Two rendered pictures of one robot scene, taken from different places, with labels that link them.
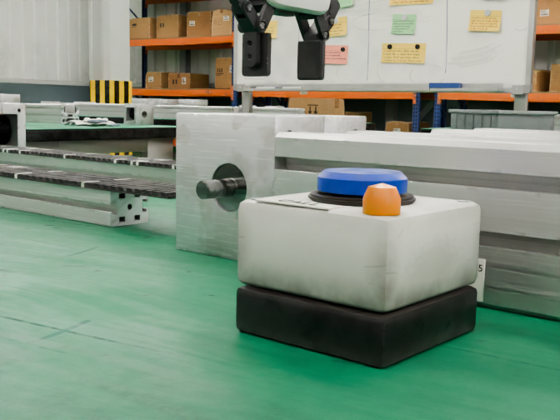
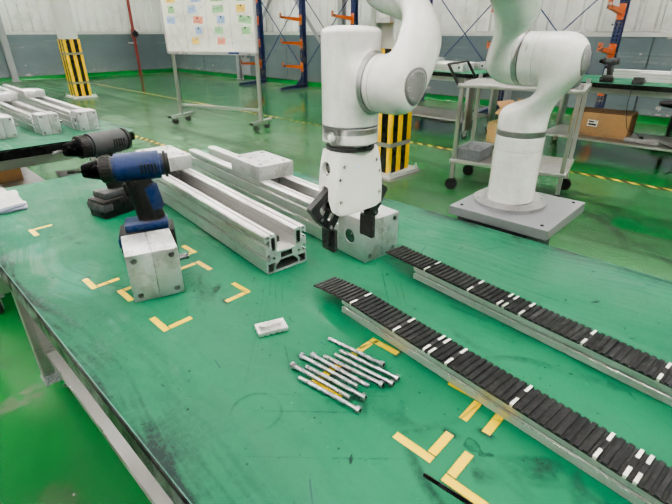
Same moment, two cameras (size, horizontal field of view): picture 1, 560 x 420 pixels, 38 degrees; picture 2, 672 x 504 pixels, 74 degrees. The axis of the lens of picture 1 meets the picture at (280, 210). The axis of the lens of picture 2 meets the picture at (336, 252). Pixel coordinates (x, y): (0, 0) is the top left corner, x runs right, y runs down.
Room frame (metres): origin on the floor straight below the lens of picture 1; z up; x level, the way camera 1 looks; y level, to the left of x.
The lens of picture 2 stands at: (1.49, 0.10, 1.23)
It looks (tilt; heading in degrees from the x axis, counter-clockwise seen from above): 26 degrees down; 190
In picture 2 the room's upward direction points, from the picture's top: straight up
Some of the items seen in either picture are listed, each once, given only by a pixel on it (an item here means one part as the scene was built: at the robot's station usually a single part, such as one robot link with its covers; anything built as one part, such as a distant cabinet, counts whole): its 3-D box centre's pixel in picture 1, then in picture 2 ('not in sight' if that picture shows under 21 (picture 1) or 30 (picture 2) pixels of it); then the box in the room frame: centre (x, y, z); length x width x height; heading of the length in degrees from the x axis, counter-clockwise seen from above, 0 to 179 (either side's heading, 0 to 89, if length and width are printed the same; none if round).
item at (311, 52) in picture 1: (317, 47); (323, 233); (0.84, -0.04, 0.94); 0.03 x 0.03 x 0.07; 51
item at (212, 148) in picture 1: (260, 183); (371, 229); (0.55, 0.01, 0.83); 0.12 x 0.09 x 0.10; 140
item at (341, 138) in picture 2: not in sight; (349, 134); (0.80, 0.00, 1.09); 0.09 x 0.08 x 0.03; 141
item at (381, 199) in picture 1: (382, 197); not in sight; (0.31, -0.04, 0.85); 0.01 x 0.01 x 0.01
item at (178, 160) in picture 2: not in sight; (164, 163); (0.26, -0.65, 0.87); 0.16 x 0.11 x 0.07; 50
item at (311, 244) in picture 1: (369, 260); not in sight; (0.36, -0.04, 0.81); 0.10 x 0.08 x 0.06; 140
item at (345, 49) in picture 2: not in sight; (352, 76); (0.81, 0.00, 1.17); 0.09 x 0.08 x 0.13; 57
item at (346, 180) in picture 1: (362, 191); not in sight; (0.36, -0.04, 0.84); 0.04 x 0.04 x 0.02
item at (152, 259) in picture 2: not in sight; (159, 262); (0.79, -0.37, 0.83); 0.11 x 0.10 x 0.10; 127
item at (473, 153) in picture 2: not in sight; (511, 129); (-2.48, 0.86, 0.50); 1.03 x 0.55 x 1.01; 68
